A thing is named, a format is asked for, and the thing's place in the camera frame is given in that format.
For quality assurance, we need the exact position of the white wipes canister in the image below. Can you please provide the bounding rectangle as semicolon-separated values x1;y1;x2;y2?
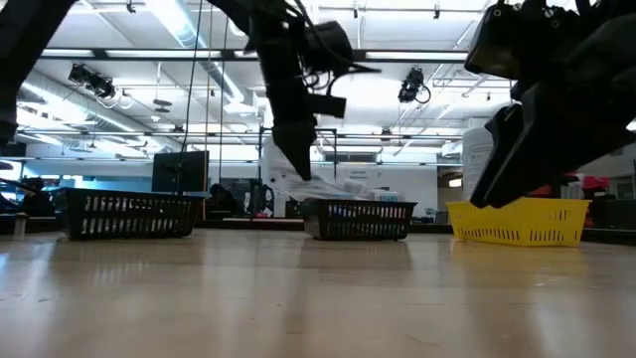
460;126;497;201

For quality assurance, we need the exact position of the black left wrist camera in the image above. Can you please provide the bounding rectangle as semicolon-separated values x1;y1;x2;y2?
303;20;355;76

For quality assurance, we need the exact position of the blue toothbrush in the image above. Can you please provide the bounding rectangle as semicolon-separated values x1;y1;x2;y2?
367;188;401;203

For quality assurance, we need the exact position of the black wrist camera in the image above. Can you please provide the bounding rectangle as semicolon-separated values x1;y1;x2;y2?
464;2;531;81
303;20;355;76

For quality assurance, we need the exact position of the black hanging cable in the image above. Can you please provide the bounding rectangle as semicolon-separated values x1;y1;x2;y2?
176;0;205;195

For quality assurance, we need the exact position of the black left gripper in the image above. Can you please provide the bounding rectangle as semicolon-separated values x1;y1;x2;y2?
247;9;348;181

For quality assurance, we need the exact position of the yellow plastic mesh basket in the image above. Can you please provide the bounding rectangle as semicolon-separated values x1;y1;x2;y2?
445;197;592;248

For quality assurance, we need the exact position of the black overhead beam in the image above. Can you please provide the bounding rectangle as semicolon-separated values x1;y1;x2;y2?
39;48;468;63

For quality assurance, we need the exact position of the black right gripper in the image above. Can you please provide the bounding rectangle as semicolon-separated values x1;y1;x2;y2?
469;4;636;209

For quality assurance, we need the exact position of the black ceiling camera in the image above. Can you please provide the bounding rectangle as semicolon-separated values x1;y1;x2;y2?
397;67;431;105
68;63;117;100

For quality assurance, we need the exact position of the person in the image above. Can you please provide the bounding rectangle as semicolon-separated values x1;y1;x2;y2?
207;183;240;218
19;176;57;218

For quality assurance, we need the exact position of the black monitor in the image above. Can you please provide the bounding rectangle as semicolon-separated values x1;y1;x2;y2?
151;150;211;194

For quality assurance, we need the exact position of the red object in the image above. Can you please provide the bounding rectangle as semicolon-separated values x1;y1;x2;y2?
580;173;610;193

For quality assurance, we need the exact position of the black plastic mesh basket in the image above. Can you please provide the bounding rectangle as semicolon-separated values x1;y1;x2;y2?
52;187;205;242
303;198;418;243

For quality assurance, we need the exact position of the white covered object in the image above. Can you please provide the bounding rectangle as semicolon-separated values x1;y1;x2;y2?
261;138;360;201

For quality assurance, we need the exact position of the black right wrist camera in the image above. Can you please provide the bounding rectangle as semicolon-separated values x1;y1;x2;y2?
464;2;531;81

